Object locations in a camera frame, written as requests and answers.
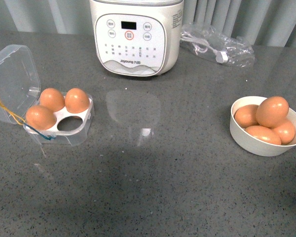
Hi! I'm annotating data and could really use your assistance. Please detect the brown egg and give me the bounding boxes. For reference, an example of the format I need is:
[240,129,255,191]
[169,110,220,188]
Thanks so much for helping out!
[256,96,289,128]

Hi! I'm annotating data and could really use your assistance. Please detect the clear plastic egg box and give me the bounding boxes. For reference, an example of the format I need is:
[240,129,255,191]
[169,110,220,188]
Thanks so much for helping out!
[0,44,94,146]

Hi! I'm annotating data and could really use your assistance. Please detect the brown egg box back-right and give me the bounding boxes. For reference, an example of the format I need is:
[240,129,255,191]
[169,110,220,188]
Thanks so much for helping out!
[65,88,90,114]

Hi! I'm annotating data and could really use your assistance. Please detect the brown egg bowl left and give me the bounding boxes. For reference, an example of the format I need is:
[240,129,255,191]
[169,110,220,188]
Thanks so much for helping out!
[234,104,259,128]

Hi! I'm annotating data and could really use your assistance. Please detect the brown egg bowl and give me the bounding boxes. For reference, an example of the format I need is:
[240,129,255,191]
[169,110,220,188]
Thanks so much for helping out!
[245,125,282,145]
[234,104,259,128]
[272,118,296,145]

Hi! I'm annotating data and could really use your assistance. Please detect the brown egg box back-left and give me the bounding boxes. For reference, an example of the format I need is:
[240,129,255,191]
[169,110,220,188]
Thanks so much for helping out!
[39,88,65,112]

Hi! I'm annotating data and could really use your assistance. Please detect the brown egg box front-left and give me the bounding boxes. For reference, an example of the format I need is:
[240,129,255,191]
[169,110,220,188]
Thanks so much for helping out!
[26,105,57,130]

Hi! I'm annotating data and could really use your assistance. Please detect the brown egg bowl front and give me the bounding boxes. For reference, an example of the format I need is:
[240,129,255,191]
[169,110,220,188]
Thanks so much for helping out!
[245,125,282,145]

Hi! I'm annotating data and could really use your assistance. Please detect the brown egg bowl right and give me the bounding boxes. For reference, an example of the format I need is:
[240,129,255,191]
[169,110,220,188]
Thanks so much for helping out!
[272,118,296,145]

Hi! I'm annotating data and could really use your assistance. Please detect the white Joyoung blender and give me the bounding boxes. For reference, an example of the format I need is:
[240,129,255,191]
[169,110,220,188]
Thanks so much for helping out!
[89,0,184,77]

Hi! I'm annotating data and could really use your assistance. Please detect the clear plastic bag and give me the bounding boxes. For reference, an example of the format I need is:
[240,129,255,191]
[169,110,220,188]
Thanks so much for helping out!
[180,22,255,68]

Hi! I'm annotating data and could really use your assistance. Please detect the white round bowl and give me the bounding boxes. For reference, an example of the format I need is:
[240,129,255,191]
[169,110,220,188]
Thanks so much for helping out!
[229,96,296,157]

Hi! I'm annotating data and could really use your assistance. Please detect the white power cable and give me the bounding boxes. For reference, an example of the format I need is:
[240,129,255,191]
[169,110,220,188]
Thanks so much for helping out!
[180,31,228,64]

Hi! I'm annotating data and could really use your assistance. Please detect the yellow blue string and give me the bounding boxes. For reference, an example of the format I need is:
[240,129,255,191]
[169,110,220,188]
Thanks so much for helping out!
[0,93,57,142]

